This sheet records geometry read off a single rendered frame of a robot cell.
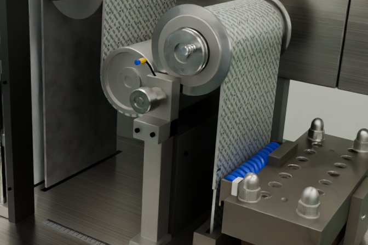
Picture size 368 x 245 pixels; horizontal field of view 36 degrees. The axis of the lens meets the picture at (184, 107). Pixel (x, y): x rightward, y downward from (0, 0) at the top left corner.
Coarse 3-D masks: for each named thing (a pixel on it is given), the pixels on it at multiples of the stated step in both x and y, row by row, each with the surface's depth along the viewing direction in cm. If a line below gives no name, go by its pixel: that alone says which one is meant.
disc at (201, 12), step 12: (168, 12) 92; (180, 12) 90; (192, 12) 89; (204, 12) 88; (156, 24) 93; (216, 24) 88; (156, 36) 94; (228, 36) 87; (156, 48) 95; (228, 48) 88; (156, 60) 95; (228, 60) 88; (216, 72) 90; (180, 84) 94; (204, 84) 91; (216, 84) 90
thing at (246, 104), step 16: (272, 64) 107; (240, 80) 96; (256, 80) 102; (272, 80) 109; (224, 96) 91; (240, 96) 97; (256, 96) 103; (272, 96) 111; (224, 112) 93; (240, 112) 99; (256, 112) 105; (272, 112) 113; (224, 128) 94; (240, 128) 100; (256, 128) 107; (224, 144) 96; (240, 144) 102; (256, 144) 109; (224, 160) 97; (240, 160) 104; (224, 176) 99
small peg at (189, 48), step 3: (186, 45) 87; (189, 45) 87; (192, 45) 87; (195, 45) 88; (183, 48) 86; (186, 48) 86; (189, 48) 86; (192, 48) 87; (195, 48) 88; (183, 51) 86; (186, 51) 86; (189, 51) 86; (192, 51) 87; (183, 54) 86; (186, 54) 86
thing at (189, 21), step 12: (168, 24) 92; (180, 24) 90; (192, 24) 89; (204, 24) 88; (204, 36) 89; (216, 36) 88; (216, 48) 88; (216, 60) 89; (168, 72) 94; (204, 72) 90; (192, 84) 92
